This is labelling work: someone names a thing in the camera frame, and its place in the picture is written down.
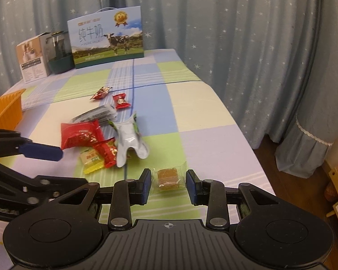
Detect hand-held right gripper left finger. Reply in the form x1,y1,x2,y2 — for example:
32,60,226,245
49,168,153,230

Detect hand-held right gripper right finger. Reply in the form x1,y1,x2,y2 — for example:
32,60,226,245
186,169,288,230

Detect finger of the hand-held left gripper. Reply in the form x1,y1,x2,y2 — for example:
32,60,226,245
0,126,64,162
0,159,88,206

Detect clear jelly candy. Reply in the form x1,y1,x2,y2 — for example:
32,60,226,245
151,162,188,193

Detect large red snack packet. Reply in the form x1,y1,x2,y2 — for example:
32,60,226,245
60,119,105,150

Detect yellow snack packet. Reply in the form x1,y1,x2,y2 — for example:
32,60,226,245
79,148,105,174

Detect silver white snack pouch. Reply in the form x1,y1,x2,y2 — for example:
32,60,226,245
108,112,150,168

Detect small red snack packet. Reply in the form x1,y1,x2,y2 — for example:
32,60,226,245
93,137,119,169

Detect orange plastic tray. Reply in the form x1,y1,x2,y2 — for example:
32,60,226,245
0,88,27,130

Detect black grey snack packet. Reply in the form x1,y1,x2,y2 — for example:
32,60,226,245
71,103,117,124

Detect brown red candy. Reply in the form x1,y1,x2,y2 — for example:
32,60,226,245
90,86,114,101

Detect small red candy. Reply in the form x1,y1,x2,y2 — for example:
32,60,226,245
113,93,132,110

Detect checkered tablecloth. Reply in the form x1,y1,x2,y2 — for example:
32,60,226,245
0,49,276,228

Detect dark green glass jar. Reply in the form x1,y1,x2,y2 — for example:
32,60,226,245
45,30,75,74

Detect white product box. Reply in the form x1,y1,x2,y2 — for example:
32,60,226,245
16,33,53,84

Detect blue milk carton box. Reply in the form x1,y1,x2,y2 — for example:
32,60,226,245
67,6,145,70

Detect orange brown object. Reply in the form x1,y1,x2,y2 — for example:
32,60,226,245
325,180,338,202

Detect blue lace-trimmed curtain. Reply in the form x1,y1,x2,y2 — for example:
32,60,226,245
274,0,338,179

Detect blue star curtain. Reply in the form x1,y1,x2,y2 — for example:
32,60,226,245
0,0,327,149

